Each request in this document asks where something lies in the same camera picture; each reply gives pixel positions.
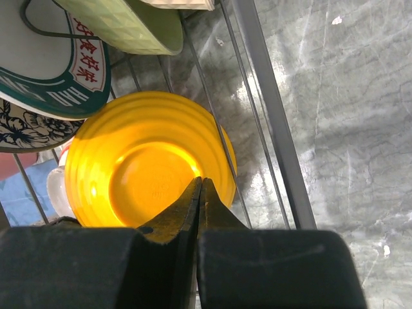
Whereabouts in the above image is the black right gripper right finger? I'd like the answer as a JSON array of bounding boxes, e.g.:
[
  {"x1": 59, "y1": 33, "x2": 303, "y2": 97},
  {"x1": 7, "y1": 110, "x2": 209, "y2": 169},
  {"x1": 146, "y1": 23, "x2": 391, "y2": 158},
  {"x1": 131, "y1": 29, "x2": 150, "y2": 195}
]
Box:
[{"x1": 197, "y1": 178, "x2": 367, "y2": 308}]

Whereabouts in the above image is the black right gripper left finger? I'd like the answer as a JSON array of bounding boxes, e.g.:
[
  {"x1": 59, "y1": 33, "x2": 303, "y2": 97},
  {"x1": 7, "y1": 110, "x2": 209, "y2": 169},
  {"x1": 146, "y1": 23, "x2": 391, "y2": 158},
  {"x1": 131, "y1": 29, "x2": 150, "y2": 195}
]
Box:
[{"x1": 1, "y1": 178, "x2": 201, "y2": 308}]

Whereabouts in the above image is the orange bowl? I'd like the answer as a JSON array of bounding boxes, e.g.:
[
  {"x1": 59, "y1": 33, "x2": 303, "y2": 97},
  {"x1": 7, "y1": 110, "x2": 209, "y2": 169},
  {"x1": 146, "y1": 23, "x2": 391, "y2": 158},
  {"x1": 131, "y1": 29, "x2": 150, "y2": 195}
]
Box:
[{"x1": 64, "y1": 91, "x2": 237, "y2": 227}]

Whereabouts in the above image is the red white patterned dish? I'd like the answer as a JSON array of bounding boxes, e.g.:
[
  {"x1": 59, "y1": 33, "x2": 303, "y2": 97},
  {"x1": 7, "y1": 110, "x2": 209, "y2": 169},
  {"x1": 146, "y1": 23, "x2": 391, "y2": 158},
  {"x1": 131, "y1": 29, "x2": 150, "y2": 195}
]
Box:
[{"x1": 46, "y1": 139, "x2": 75, "y2": 218}]

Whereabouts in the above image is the pink plastic cup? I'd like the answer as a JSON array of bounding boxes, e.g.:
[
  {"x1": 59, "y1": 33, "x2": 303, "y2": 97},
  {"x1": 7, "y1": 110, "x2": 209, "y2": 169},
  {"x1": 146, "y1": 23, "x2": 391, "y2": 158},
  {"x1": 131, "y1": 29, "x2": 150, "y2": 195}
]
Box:
[{"x1": 0, "y1": 153, "x2": 38, "y2": 181}]

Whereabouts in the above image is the blue floral plate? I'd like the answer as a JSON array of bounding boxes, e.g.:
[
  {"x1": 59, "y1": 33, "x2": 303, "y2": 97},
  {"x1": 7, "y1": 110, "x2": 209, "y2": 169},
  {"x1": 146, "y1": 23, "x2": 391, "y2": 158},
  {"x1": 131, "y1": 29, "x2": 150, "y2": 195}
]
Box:
[{"x1": 1, "y1": 99, "x2": 84, "y2": 153}]

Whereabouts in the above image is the teal rim white plate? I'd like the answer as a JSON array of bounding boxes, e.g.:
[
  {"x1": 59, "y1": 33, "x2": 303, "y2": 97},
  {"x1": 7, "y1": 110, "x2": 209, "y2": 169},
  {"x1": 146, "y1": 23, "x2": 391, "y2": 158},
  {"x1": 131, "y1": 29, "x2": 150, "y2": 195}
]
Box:
[{"x1": 1, "y1": 1, "x2": 111, "y2": 120}]

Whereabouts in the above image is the green square panda dish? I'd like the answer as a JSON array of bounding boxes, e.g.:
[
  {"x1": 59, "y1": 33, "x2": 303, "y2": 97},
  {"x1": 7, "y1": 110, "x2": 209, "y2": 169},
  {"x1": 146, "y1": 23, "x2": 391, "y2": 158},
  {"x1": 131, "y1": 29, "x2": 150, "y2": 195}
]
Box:
[{"x1": 57, "y1": 0, "x2": 183, "y2": 55}]

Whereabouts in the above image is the cream square cartoon dish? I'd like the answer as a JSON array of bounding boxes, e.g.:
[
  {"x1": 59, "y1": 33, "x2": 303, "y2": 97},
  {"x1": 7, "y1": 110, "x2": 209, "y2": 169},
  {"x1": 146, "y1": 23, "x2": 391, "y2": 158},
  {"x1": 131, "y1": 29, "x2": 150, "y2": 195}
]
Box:
[{"x1": 142, "y1": 0, "x2": 215, "y2": 11}]

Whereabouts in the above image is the blue letter-print cloth mat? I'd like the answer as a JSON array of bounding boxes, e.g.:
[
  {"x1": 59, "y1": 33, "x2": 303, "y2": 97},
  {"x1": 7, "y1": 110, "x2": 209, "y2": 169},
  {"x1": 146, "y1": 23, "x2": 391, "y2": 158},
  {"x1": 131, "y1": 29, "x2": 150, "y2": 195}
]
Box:
[{"x1": 1, "y1": 160, "x2": 58, "y2": 227}]

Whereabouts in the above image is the black wire dish rack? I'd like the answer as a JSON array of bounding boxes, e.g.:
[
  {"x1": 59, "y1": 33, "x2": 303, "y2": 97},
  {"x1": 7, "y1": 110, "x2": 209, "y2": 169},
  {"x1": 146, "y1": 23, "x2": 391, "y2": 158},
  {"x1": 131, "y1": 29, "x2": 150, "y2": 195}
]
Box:
[{"x1": 1, "y1": 1, "x2": 316, "y2": 228}]

